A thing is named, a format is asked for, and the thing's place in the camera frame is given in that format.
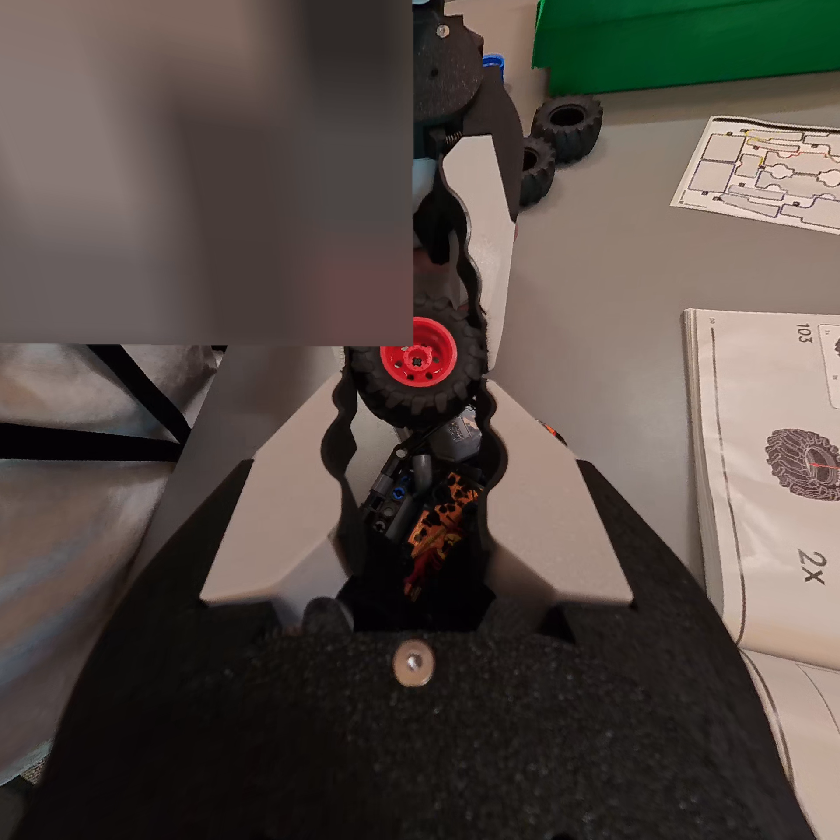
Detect lego instruction booklet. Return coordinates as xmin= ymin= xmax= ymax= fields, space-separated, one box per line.
xmin=681 ymin=307 xmax=840 ymax=840

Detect sticker sheet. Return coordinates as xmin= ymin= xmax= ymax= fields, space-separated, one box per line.
xmin=671 ymin=117 xmax=840 ymax=235

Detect black tyre red rim wheel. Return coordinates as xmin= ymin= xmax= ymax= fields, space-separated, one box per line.
xmin=344 ymin=295 xmax=490 ymax=431

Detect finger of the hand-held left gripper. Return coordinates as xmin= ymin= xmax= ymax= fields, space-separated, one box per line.
xmin=436 ymin=134 xmax=519 ymax=376

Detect person's left hand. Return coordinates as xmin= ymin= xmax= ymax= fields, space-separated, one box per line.
xmin=413 ymin=260 xmax=475 ymax=312

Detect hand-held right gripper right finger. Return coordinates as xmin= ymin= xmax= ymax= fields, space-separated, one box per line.
xmin=479 ymin=381 xmax=634 ymax=608

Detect lego monster truck model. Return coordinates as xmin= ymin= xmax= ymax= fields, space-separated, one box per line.
xmin=357 ymin=407 xmax=568 ymax=611

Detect green plastic bin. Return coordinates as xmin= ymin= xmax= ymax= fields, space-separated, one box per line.
xmin=532 ymin=0 xmax=840 ymax=98

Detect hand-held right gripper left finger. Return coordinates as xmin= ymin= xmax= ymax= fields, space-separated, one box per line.
xmin=200 ymin=378 xmax=361 ymax=614

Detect black rubber tyre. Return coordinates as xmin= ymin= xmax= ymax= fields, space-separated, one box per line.
xmin=520 ymin=136 xmax=559 ymax=208
xmin=530 ymin=95 xmax=605 ymax=165

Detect black strap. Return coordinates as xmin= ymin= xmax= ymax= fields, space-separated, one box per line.
xmin=0 ymin=344 xmax=193 ymax=462

